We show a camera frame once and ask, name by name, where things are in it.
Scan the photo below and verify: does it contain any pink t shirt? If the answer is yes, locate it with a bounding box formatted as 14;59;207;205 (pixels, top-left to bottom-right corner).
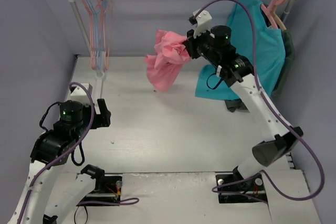
144;29;191;92

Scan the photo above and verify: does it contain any pink wire hanger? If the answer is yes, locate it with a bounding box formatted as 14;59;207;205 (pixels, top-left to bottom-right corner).
82;0;102;70
99;0;113;71

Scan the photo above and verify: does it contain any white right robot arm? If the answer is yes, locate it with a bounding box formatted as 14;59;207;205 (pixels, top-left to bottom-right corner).
183;25;303;188

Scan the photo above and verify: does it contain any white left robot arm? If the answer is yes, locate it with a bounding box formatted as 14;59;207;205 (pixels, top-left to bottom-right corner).
9;99;111;223

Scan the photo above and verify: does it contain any teal t shirt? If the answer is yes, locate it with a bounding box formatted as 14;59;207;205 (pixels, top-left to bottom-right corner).
195;0;286;100

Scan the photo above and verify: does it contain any thick beige hanger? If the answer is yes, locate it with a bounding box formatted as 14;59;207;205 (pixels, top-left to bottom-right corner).
270;0;287;31

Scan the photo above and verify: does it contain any thick pink hanger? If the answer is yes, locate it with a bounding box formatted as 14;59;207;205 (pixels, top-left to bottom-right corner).
260;0;287;31

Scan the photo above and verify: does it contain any dark green garment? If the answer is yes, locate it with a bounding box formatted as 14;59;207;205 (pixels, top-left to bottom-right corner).
225;29;296;112

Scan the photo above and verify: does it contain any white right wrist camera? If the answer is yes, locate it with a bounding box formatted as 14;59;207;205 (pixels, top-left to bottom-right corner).
189;10;212;38

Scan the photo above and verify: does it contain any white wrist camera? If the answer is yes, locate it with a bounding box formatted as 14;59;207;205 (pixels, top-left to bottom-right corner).
189;10;212;38
69;83;92;106

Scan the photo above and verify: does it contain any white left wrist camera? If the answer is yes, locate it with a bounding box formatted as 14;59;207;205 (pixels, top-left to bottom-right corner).
69;83;92;106

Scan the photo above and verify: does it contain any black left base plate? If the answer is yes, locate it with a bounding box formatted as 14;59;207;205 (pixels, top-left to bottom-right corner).
78;174;123;206

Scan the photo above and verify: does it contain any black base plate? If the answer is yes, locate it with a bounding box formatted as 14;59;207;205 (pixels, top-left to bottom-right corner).
78;174;123;206
213;173;268;204

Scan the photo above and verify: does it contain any blue wire hanger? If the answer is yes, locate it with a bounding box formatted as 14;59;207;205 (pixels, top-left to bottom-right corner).
84;0;109;71

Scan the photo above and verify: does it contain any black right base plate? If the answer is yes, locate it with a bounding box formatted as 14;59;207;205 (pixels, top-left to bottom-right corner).
213;173;268;204

